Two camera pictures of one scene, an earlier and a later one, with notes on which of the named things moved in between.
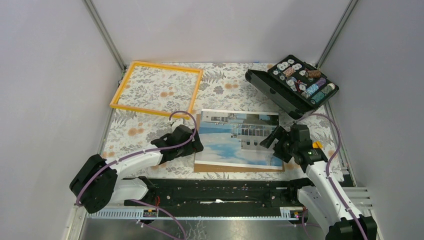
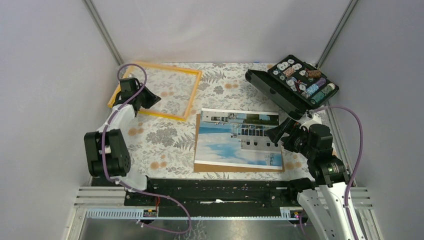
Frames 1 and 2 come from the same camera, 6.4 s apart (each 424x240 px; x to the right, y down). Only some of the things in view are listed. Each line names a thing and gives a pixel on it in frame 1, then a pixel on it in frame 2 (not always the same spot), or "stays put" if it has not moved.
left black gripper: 193,147 -> 153,98
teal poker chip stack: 321,95 stays put
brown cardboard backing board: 204,167 stays put
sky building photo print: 233,137 stays put
